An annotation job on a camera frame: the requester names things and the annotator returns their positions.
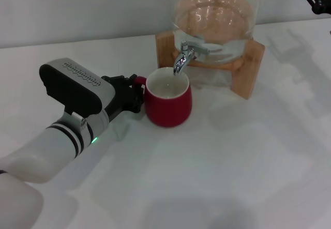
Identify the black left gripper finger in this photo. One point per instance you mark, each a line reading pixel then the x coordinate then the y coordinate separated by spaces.
pixel 139 103
pixel 133 80

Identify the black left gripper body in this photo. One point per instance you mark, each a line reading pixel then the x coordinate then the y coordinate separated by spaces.
pixel 122 97

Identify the red ceramic cup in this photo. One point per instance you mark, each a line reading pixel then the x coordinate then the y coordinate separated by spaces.
pixel 168 110

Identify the chrome faucet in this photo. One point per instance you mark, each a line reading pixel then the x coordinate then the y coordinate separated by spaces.
pixel 181 61

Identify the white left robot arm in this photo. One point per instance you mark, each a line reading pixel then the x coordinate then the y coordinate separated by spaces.
pixel 46 151

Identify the wooden dispenser stand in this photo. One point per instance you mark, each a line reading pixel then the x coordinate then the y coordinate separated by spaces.
pixel 165 58

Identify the glass water dispenser jar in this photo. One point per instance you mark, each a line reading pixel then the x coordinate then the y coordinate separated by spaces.
pixel 214 19

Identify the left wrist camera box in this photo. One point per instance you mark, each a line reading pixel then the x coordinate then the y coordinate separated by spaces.
pixel 72 86

